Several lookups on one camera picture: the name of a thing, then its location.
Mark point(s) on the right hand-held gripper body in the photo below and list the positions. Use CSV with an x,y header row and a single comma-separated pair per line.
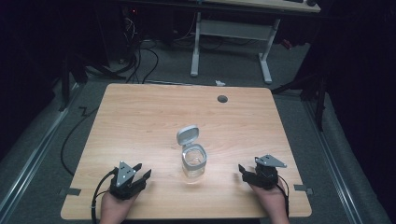
x,y
264,177

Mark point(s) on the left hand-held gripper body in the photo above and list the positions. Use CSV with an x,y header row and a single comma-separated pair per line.
x,y
124,186

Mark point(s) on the clear glass jar grey lid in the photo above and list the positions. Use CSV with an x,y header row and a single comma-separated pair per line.
x,y
193,161

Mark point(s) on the person's left hand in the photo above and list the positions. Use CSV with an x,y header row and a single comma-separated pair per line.
x,y
113,210

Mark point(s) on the grey tape strip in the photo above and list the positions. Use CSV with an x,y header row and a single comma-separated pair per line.
x,y
302,188
73,192

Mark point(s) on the small white scrap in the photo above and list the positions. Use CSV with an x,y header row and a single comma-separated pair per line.
x,y
220,83

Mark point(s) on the black stand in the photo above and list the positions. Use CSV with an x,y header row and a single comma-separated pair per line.
x,y
66,81
320,99

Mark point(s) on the small red object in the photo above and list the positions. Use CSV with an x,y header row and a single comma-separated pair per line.
x,y
286,44

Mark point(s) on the metal floor rail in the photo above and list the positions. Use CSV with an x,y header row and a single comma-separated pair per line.
x,y
333,161
31,161

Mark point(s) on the white frame desk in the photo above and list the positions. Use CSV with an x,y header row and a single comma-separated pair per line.
x,y
232,29

